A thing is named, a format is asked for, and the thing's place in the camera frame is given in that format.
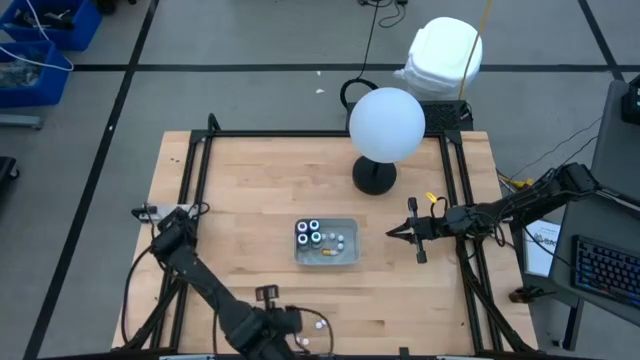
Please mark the black workstation post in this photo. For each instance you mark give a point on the black workstation post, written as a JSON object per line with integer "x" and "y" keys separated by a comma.
{"x": 572, "y": 325}

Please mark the white globe table lamp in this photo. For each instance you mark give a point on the white globe table lamp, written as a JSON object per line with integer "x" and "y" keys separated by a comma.
{"x": 387, "y": 125}

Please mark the large green-tip coloring bottle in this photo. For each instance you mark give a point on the large green-tip coloring bottle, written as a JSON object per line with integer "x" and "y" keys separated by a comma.
{"x": 315, "y": 239}

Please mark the white printed paper sheet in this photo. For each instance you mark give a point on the white printed paper sheet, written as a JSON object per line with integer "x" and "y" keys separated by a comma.
{"x": 540, "y": 250}

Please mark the grey metal bar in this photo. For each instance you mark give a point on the grey metal bar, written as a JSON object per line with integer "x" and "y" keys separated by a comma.
{"x": 20, "y": 121}

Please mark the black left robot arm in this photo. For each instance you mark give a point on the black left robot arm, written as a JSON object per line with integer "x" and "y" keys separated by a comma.
{"x": 200, "y": 275}

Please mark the large black-tip coloring bottle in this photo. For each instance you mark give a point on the large black-tip coloring bottle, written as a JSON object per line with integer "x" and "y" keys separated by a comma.
{"x": 303, "y": 240}

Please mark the black backlit keyboard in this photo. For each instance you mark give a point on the black backlit keyboard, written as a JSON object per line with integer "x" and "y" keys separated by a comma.
{"x": 607, "y": 270}

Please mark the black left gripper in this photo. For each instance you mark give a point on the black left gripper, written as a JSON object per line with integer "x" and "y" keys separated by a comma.
{"x": 282, "y": 325}

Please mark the blue plastic storage crate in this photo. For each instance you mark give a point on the blue plastic storage crate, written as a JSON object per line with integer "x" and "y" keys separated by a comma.
{"x": 75, "y": 37}
{"x": 45, "y": 90}

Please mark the black electronic device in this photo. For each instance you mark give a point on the black electronic device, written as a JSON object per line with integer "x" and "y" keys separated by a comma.
{"x": 632, "y": 105}

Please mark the silver front bracket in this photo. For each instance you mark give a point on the silver front bracket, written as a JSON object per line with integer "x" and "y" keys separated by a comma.
{"x": 187, "y": 357}

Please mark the black robot parts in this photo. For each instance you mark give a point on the black robot parts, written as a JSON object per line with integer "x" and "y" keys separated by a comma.
{"x": 50, "y": 19}

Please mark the large purple-tip coloring bottle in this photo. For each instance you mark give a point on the large purple-tip coloring bottle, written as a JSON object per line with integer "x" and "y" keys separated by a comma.
{"x": 302, "y": 226}

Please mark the large blue-tip coloring bottle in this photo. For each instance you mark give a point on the large blue-tip coloring bottle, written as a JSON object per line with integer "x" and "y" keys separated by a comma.
{"x": 314, "y": 224}

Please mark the grey workstation shelf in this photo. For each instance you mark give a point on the grey workstation shelf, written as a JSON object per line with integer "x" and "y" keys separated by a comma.
{"x": 575, "y": 230}
{"x": 615, "y": 145}

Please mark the black aluminium table frame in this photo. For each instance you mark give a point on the black aluminium table frame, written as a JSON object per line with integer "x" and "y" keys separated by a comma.
{"x": 275, "y": 133}

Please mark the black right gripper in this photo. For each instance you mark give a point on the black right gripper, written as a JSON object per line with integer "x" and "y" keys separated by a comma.
{"x": 432, "y": 227}

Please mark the clear plastic tray with batteries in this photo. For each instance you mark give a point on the clear plastic tray with batteries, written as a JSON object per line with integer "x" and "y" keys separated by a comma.
{"x": 350, "y": 257}

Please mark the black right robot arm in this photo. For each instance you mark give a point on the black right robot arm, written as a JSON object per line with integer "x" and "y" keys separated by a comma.
{"x": 525, "y": 205}

